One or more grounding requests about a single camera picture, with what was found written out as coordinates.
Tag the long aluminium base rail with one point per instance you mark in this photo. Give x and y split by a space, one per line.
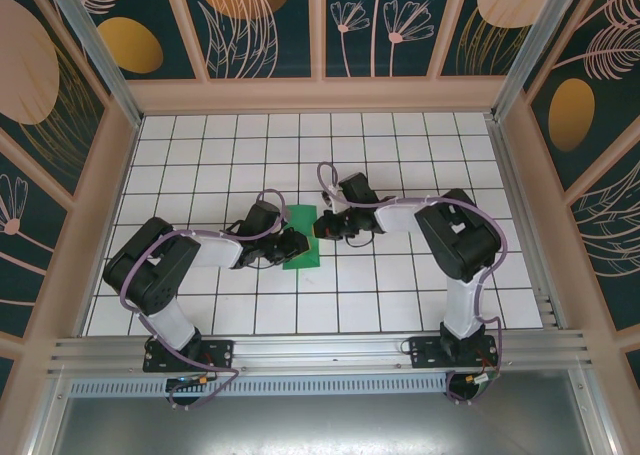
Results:
325 352

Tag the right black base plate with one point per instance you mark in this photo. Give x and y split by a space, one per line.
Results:
425 352

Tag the green cloth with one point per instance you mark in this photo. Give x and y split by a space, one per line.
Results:
299 217

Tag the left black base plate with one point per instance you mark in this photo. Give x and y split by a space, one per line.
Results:
220 355

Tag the grey metal sheet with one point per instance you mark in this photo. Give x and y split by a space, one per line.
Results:
320 425

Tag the aluminium frame post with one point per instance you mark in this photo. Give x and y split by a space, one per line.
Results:
530 40
90 35

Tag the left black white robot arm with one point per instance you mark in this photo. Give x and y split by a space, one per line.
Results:
150 280

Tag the aluminium side rail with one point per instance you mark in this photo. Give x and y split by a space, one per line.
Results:
525 225

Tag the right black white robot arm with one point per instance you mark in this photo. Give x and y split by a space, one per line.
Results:
460 240

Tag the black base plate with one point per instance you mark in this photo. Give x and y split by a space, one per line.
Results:
425 352
220 355

